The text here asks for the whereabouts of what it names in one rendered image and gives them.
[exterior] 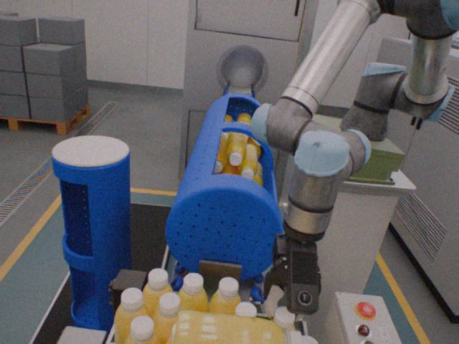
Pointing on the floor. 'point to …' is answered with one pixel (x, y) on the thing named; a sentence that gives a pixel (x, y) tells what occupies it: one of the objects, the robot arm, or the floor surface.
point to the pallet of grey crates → (43, 72)
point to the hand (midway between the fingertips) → (284, 317)
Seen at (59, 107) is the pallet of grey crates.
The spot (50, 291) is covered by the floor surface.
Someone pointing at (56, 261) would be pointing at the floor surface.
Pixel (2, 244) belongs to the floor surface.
